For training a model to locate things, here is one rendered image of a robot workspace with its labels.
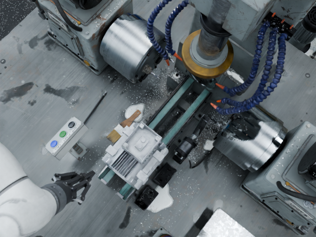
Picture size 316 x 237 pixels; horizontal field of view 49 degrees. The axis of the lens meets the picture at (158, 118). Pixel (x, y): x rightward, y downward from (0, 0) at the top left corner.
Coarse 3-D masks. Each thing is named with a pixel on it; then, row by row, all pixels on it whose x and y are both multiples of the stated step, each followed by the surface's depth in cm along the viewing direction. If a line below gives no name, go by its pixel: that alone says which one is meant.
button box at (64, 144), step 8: (72, 120) 139; (64, 128) 138; (72, 128) 136; (80, 128) 137; (88, 128) 140; (56, 136) 137; (64, 136) 135; (72, 136) 135; (80, 136) 138; (48, 144) 136; (64, 144) 134; (72, 144) 137; (56, 152) 133; (64, 152) 136
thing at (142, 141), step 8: (136, 128) 130; (144, 128) 133; (128, 136) 129; (136, 136) 132; (144, 136) 132; (152, 136) 132; (160, 136) 129; (128, 144) 131; (136, 144) 130; (144, 144) 130; (152, 144) 131; (128, 152) 129; (136, 152) 130; (144, 152) 130; (144, 160) 131
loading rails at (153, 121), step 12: (180, 84) 159; (192, 84) 164; (168, 96) 159; (180, 96) 158; (204, 96) 159; (168, 108) 156; (180, 108) 167; (192, 108) 157; (156, 120) 155; (180, 120) 155; (156, 132) 161; (168, 132) 153; (180, 132) 154; (168, 144) 151; (108, 168) 147; (156, 168) 158; (108, 180) 146; (120, 192) 145; (132, 192) 144
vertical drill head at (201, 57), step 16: (224, 0) 85; (208, 16) 96; (224, 16) 91; (192, 32) 121; (192, 48) 117; (208, 48) 108; (224, 48) 117; (192, 64) 117; (208, 64) 115; (224, 64) 118
